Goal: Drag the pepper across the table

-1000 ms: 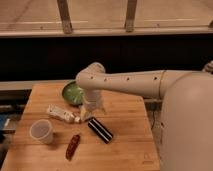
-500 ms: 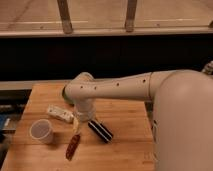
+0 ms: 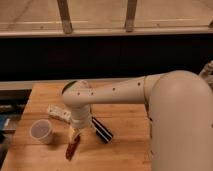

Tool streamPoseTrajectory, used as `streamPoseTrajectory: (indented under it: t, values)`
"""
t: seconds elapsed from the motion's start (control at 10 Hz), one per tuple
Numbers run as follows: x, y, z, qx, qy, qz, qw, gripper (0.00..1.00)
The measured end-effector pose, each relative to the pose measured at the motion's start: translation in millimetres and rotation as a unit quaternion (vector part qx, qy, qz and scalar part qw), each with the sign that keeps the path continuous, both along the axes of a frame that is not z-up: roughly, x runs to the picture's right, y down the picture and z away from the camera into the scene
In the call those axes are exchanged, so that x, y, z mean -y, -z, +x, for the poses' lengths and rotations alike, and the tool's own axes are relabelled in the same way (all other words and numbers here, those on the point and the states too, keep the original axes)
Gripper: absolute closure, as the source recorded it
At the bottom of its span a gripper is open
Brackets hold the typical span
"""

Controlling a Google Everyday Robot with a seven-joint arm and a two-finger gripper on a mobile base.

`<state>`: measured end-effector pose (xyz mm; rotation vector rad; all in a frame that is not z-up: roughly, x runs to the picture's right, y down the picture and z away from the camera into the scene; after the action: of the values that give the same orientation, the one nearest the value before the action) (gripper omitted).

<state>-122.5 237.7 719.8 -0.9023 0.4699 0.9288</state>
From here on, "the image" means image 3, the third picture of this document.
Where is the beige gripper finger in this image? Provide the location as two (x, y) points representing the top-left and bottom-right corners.
(78, 129), (83, 136)
(68, 127), (75, 141)

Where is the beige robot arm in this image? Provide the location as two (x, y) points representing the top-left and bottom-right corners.
(62, 71), (213, 171)

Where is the black striped bar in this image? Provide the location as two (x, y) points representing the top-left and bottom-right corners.
(92, 117), (113, 143)

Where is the white tube package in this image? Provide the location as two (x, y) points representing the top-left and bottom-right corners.
(46, 105), (71, 123)

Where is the translucent white plastic cup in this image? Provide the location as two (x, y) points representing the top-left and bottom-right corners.
(29, 119), (53, 144)

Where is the green bowl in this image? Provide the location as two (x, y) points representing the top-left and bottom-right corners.
(61, 81), (77, 94)

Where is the left wooden chair leg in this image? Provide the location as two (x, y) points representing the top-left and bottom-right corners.
(57, 0), (73, 34)

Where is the wooden chair leg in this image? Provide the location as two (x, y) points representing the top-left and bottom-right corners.
(57, 0), (73, 34)
(124, 0), (137, 32)

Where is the right wooden chair leg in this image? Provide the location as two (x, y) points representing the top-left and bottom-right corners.
(124, 0), (137, 32)

